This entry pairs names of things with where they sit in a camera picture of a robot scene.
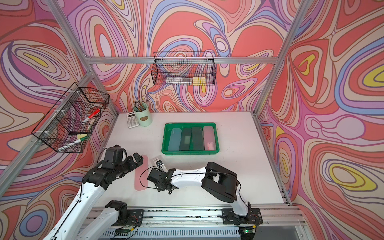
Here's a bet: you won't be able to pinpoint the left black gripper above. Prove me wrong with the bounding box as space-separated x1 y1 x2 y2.
113 151 143 178

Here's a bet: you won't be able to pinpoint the teal pencil case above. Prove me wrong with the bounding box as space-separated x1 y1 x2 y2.
168 128 182 152

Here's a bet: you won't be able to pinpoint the green plastic storage tray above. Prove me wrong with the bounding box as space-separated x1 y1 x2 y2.
162 123 220 156

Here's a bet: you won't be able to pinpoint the dark green translucent pencil case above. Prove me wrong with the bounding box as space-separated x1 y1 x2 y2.
179 128 192 151

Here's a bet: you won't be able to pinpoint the pink pencil case with sticker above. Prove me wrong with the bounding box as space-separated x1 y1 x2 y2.
203 126 217 151

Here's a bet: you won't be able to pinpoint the clear rectangular pencil case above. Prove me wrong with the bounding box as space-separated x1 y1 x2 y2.
149 156 163 168

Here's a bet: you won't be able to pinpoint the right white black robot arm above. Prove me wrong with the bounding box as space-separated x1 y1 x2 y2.
147 161 257 226

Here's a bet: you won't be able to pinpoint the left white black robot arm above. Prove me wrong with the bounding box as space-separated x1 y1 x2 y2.
45 145 144 240

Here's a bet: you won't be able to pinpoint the clear box in back basket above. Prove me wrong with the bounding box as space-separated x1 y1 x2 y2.
166 77 193 85

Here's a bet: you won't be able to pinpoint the yellow box in back basket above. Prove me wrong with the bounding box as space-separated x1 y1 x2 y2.
192 77 207 86

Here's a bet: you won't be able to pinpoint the white calculator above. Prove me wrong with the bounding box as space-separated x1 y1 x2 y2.
127 112 140 129

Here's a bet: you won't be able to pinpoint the green pen holder cup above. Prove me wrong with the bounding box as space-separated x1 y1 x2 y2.
133 102 153 127

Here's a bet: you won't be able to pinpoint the pencils in cup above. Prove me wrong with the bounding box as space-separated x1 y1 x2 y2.
134 100 146 112

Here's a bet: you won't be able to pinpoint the green white marker in basket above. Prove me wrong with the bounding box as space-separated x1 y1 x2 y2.
58 134 87 151

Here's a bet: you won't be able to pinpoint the red marker in basket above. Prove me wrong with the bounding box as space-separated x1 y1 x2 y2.
82 109 101 124

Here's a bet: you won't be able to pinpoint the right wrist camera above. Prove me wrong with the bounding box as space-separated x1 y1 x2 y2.
156 160 164 171

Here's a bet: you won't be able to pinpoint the aluminium mounting rail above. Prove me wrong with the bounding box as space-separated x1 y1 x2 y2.
81 206 312 240

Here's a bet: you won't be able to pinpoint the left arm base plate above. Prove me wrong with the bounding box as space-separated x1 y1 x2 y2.
108 208 144 227

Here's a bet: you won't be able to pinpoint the black wire basket on left wall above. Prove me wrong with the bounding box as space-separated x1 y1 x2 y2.
32 83 110 154

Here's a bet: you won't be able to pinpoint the black wire basket on wall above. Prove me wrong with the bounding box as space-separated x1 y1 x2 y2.
32 83 110 154
151 51 217 86

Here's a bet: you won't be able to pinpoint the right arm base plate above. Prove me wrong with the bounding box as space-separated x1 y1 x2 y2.
221 208 263 226

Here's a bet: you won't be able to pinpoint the black wire basket on back wall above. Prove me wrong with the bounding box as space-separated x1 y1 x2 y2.
151 51 217 86

